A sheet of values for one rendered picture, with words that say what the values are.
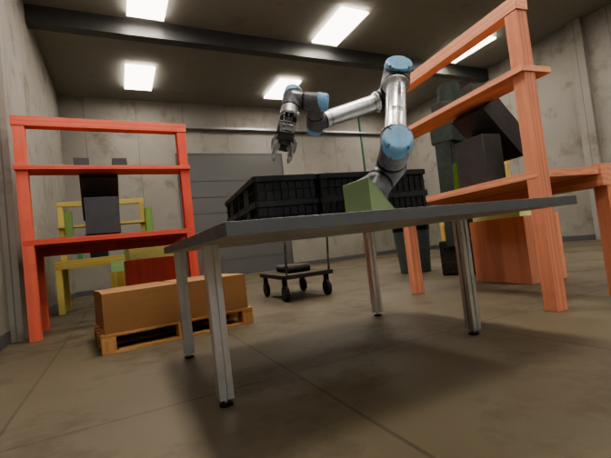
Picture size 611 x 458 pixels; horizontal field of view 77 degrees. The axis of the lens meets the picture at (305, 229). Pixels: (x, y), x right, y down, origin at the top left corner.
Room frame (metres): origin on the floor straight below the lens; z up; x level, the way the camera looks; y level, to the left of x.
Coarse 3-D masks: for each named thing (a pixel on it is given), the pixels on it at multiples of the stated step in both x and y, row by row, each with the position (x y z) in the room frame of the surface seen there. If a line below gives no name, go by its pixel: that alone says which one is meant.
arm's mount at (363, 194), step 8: (352, 184) 1.53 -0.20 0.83; (360, 184) 1.48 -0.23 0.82; (368, 184) 1.44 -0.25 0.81; (344, 192) 1.58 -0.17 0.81; (352, 192) 1.53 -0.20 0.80; (360, 192) 1.49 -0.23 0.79; (368, 192) 1.44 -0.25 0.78; (376, 192) 1.45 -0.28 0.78; (352, 200) 1.54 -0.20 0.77; (360, 200) 1.49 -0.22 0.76; (368, 200) 1.45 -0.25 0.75; (376, 200) 1.45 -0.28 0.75; (384, 200) 1.47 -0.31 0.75; (352, 208) 1.55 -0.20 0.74; (360, 208) 1.50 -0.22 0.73; (368, 208) 1.45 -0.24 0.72; (376, 208) 1.45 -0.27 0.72; (384, 208) 1.47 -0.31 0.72; (392, 208) 1.48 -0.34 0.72
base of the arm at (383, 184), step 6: (372, 174) 1.53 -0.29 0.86; (378, 174) 1.52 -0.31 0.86; (384, 174) 1.52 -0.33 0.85; (372, 180) 1.51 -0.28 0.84; (378, 180) 1.50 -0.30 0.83; (384, 180) 1.51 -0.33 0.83; (390, 180) 1.53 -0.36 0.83; (378, 186) 1.48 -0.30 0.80; (384, 186) 1.50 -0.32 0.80; (390, 186) 1.54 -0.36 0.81; (384, 192) 1.49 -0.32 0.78
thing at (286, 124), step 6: (282, 114) 1.54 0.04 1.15; (288, 114) 1.51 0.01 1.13; (294, 114) 1.54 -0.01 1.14; (282, 120) 1.50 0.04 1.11; (288, 120) 1.53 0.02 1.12; (294, 120) 1.56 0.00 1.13; (282, 126) 1.49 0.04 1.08; (288, 126) 1.49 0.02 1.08; (294, 126) 1.50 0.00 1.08; (276, 132) 1.49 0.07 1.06; (282, 132) 1.48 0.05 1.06; (288, 132) 1.48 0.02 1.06; (294, 132) 1.48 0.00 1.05; (276, 138) 1.54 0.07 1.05; (282, 138) 1.53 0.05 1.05; (288, 138) 1.52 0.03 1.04
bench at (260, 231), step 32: (224, 224) 1.05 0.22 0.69; (256, 224) 1.07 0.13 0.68; (288, 224) 1.12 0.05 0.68; (320, 224) 1.16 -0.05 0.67; (352, 224) 1.22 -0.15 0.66; (384, 224) 1.61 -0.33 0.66; (416, 224) 2.38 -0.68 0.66; (224, 320) 1.59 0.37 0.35; (192, 352) 2.42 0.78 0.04; (224, 352) 1.59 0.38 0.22; (224, 384) 1.58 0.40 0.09
